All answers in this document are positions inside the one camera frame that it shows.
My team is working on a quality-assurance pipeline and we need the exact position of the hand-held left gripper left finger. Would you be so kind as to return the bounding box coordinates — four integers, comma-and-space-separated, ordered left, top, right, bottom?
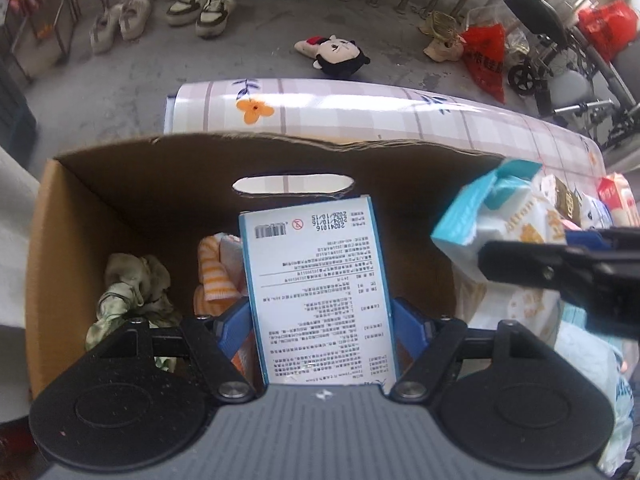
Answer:
95, 297, 258, 403

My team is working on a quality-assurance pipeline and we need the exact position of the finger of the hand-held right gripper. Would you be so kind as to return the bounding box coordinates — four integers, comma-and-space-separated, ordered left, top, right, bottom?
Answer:
477, 240, 591, 301
565, 226, 640, 256

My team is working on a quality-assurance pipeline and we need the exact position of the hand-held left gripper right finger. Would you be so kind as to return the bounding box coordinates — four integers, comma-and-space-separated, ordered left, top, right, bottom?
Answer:
391, 297, 543, 403

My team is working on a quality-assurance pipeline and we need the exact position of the orange striped knitted sock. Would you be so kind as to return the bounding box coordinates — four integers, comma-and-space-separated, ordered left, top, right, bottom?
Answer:
192, 232, 253, 318

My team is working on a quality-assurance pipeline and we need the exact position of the pale green plastic bag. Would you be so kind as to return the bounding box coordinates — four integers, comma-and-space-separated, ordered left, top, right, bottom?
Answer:
555, 305, 633, 478

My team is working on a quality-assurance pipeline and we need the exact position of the white blue medicine box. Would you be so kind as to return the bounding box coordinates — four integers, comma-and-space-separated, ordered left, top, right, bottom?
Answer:
238, 196, 401, 387

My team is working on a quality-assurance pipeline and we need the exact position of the brown cardboard box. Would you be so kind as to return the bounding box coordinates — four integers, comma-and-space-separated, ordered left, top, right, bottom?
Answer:
25, 132, 506, 401

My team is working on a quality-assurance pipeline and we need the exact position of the brown snack packet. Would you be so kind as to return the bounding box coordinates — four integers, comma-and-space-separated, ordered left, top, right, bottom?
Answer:
542, 175, 583, 226

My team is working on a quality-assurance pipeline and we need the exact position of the red white wipes packet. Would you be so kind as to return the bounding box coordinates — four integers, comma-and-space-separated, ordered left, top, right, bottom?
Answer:
597, 172, 640, 226

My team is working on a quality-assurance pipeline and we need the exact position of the small red plastic bag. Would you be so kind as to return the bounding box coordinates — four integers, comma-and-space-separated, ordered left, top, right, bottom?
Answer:
460, 22, 507, 105

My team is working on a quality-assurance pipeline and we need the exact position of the large red plastic bag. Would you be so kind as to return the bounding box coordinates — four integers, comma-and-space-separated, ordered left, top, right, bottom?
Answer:
577, 0, 640, 63

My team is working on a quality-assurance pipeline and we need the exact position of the checked floral tablecloth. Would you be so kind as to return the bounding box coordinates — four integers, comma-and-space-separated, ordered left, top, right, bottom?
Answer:
164, 77, 606, 181

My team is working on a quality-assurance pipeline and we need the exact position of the beige sandal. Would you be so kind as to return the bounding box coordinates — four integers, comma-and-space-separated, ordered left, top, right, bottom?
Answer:
419, 11, 463, 38
424, 35, 466, 63

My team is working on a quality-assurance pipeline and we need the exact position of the white curtain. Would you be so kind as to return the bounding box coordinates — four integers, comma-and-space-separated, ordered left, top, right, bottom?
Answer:
0, 145, 46, 426

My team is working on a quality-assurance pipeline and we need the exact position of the black wheelchair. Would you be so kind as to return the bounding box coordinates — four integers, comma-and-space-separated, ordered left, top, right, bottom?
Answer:
500, 0, 640, 151

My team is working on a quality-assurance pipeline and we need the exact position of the black haired plush doll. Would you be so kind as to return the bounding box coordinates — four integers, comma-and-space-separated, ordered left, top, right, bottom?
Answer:
294, 35, 371, 79

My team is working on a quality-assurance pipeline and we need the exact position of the green white sneaker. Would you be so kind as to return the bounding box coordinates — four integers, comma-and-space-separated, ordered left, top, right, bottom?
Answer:
166, 0, 213, 27
196, 0, 237, 38

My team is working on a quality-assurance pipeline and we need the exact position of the white worn shoe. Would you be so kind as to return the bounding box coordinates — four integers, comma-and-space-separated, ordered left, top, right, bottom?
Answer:
90, 4, 126, 55
119, 0, 152, 41

